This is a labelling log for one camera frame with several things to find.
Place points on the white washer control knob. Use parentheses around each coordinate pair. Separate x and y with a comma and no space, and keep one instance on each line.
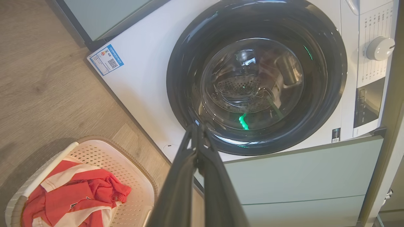
(379,49)

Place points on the red and white garment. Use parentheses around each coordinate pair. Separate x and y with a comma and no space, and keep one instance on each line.
(79,189)

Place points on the black round washer door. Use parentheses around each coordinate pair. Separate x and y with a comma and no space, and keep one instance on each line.
(180,82)

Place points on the white perforated laundry basket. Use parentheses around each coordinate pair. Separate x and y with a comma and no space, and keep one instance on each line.
(132,170)

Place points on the small black sticker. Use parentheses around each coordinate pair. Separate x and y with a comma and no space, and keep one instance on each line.
(336,135)

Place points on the white front-load washing machine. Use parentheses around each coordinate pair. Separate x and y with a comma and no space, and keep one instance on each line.
(142,94)

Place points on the blue energy label sticker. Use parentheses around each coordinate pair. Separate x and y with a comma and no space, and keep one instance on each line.
(105,60)

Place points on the pale green cabinet panel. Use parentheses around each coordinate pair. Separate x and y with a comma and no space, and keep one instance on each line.
(104,15)
(300,173)

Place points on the round white filter cover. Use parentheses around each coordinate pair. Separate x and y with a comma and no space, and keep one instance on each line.
(169,151)

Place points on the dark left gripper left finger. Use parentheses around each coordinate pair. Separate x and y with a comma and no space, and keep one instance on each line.
(176,195)

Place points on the black washer display panel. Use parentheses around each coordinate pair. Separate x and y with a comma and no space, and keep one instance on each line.
(367,104)

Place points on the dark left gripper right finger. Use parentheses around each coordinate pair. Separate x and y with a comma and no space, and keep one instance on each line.
(221,201)

